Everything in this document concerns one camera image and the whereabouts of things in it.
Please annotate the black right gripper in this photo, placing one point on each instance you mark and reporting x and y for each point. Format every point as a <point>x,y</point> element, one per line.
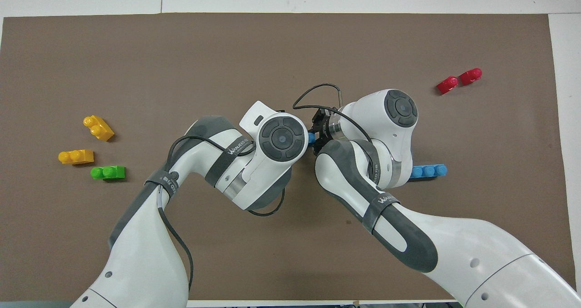
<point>324,126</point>

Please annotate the blue three-stud brick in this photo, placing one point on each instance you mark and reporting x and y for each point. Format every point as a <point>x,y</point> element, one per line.
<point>431,171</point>
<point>312,138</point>

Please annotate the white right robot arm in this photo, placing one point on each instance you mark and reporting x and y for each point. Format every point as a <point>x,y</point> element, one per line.
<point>454,249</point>

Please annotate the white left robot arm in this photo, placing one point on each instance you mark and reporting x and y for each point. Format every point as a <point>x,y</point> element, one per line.
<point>150,253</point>

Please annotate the red one-stud brick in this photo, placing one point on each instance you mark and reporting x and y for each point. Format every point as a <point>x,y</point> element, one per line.
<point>447,85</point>
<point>470,76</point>

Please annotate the brown table mat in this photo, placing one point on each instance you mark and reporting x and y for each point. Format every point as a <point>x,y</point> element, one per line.
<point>136,49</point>

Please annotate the green two-stud brick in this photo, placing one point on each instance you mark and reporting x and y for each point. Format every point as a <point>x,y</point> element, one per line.
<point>109,173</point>

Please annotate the yellow two-stud brick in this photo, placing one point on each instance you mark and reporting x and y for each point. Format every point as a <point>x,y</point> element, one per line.
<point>100,128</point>
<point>77,157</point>

